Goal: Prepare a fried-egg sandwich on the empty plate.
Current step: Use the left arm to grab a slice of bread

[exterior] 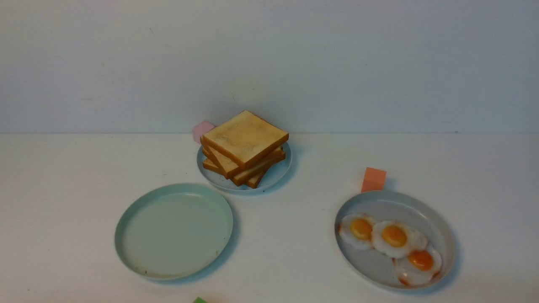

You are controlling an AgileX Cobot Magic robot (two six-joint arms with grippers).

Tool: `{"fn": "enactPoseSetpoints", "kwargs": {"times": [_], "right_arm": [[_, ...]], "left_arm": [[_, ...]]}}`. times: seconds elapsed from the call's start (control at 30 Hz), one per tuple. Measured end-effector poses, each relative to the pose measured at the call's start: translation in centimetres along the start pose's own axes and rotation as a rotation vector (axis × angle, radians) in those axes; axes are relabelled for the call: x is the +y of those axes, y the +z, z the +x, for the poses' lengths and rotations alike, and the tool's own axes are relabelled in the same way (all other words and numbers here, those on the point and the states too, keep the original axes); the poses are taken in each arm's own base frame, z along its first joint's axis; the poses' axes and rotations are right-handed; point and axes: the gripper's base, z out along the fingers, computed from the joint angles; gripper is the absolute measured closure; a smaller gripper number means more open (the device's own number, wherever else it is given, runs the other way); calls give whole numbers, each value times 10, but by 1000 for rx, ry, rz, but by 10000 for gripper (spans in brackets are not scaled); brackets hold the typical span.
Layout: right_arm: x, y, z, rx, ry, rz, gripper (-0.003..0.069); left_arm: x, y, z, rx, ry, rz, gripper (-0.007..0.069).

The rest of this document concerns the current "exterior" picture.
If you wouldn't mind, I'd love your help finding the toast slice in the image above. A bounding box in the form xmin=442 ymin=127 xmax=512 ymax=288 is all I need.
xmin=202 ymin=146 xmax=286 ymax=189
xmin=202 ymin=111 xmax=289 ymax=169
xmin=202 ymin=144 xmax=286 ymax=178
xmin=202 ymin=159 xmax=272 ymax=189

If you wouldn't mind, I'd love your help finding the fried egg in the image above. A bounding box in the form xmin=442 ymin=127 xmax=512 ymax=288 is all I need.
xmin=371 ymin=221 xmax=429 ymax=259
xmin=393 ymin=245 xmax=443 ymax=287
xmin=338 ymin=213 xmax=377 ymax=251

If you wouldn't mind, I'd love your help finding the grey-blue bread plate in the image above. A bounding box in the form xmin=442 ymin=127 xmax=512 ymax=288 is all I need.
xmin=196 ymin=142 xmax=293 ymax=194

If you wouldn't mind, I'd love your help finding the pink cube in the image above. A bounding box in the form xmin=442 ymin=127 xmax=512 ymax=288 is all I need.
xmin=191 ymin=121 xmax=216 ymax=145

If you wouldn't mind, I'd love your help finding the light green empty plate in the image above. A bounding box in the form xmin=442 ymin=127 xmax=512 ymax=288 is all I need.
xmin=114 ymin=183 xmax=235 ymax=281

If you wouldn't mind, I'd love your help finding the grey egg plate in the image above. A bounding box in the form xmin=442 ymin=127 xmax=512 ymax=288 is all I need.
xmin=334 ymin=191 xmax=460 ymax=295

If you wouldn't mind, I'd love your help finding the green cube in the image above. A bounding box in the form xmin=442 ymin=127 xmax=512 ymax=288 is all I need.
xmin=193 ymin=297 xmax=207 ymax=303

